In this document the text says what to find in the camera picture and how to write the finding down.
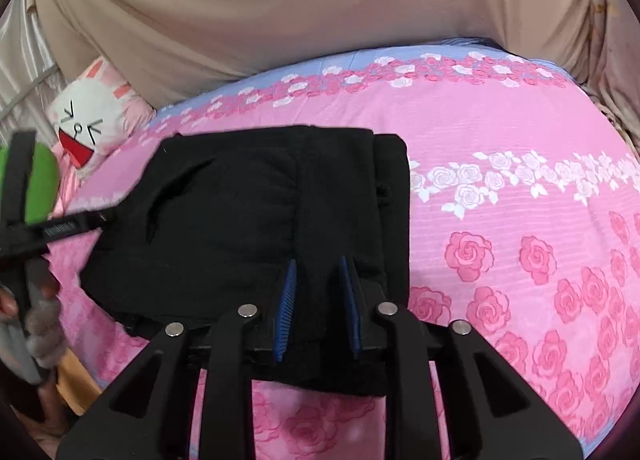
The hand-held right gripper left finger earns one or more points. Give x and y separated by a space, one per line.
285 310

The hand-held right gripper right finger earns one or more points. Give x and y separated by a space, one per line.
350 310

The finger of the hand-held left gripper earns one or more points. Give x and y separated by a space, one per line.
97 220
21 175

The black pants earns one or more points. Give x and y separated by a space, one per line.
225 220

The person's left hand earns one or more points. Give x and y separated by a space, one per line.
49 286

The green pillow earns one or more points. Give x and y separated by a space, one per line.
45 180

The pink striped cloth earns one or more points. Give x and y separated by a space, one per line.
67 185

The white curtain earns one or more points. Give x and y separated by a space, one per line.
20 70

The white bunny face pillow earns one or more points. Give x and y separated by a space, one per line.
100 105

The orange cloth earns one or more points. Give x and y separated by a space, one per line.
75 385

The pink rose bedsheet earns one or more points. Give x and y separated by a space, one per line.
500 140

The beige cloth cover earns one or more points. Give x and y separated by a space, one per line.
300 0

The floral patterned curtain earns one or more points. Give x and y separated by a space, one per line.
615 40

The grey metal rail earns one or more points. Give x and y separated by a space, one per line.
30 90

